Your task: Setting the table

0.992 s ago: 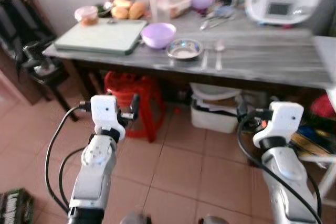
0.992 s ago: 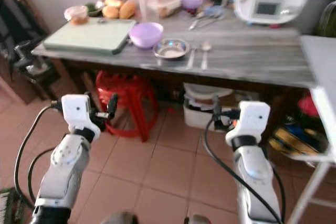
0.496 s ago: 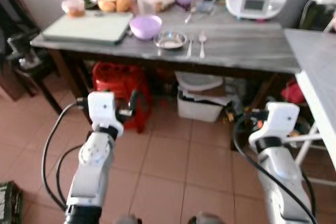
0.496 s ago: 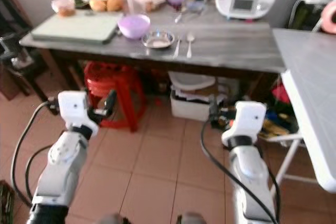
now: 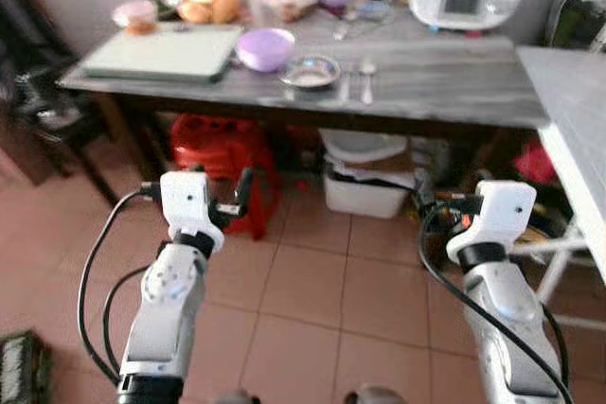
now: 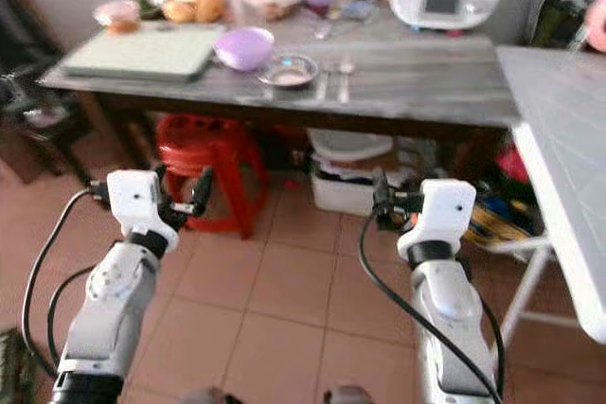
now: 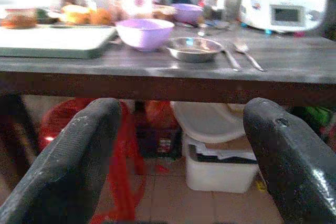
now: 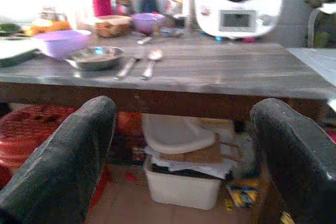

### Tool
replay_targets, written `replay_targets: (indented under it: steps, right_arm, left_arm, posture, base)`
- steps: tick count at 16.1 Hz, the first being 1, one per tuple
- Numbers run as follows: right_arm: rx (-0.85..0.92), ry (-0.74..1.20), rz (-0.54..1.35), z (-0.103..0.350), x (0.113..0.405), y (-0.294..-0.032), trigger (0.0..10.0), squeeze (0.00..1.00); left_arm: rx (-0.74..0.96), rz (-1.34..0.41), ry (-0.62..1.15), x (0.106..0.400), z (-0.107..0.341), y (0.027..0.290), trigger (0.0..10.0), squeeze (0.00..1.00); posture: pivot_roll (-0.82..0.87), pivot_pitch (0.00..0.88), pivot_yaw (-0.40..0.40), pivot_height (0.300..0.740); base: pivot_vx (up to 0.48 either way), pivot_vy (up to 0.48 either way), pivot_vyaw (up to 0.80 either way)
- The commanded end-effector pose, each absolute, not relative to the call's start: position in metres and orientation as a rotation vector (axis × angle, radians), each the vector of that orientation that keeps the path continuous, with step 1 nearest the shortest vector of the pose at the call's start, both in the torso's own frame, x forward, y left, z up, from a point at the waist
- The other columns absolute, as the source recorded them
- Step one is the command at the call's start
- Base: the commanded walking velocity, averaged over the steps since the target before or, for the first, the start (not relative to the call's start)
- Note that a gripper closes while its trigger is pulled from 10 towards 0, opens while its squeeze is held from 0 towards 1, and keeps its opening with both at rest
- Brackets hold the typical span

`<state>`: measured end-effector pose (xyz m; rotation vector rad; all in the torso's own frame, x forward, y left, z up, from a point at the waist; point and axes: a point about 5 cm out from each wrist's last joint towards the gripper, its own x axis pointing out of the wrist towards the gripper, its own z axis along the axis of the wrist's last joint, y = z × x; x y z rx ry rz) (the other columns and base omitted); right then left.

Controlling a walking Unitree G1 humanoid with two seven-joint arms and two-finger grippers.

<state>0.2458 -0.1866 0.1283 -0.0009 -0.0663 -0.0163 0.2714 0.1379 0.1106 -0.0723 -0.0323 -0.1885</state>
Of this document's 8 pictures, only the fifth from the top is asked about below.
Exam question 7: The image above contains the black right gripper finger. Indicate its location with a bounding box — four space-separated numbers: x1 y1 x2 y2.
413 171 438 219

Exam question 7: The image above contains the red plastic stool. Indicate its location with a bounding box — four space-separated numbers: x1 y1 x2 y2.
169 113 281 240

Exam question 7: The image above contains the white plastic bin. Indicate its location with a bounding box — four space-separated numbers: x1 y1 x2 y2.
321 129 414 220

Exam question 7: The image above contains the white table leg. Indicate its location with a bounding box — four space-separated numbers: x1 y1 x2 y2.
533 222 606 331

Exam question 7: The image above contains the metal spoon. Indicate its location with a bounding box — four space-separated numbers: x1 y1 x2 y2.
359 56 378 105

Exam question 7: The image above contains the small metal bowl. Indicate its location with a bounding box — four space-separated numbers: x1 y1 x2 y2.
280 53 342 91

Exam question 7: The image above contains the large purple bowl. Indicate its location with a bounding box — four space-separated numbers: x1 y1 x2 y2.
235 26 296 75

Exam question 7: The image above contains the pale green cutting board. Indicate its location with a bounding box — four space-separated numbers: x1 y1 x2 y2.
80 25 246 82

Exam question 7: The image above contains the brown bread bun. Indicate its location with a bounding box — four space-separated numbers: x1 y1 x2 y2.
210 0 243 26
177 0 215 26

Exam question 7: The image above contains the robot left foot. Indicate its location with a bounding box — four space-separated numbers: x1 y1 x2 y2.
214 389 262 404

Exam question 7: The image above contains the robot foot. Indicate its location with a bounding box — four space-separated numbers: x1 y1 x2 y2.
214 389 262 404
352 385 408 404

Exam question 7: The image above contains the pink lidded food container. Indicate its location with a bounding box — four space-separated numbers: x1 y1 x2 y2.
111 0 159 35

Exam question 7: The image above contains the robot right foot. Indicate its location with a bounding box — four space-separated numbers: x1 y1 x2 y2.
352 385 408 404

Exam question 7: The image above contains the black chair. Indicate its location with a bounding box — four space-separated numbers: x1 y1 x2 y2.
0 0 119 208

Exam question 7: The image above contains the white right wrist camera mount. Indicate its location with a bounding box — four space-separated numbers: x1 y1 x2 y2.
446 180 538 264

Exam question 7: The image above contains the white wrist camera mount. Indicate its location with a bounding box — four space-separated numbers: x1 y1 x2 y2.
158 170 224 237
446 180 538 264

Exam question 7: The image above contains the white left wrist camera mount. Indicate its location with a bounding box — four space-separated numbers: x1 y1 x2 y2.
158 170 224 237

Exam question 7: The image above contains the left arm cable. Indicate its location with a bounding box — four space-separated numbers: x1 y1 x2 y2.
78 189 164 384

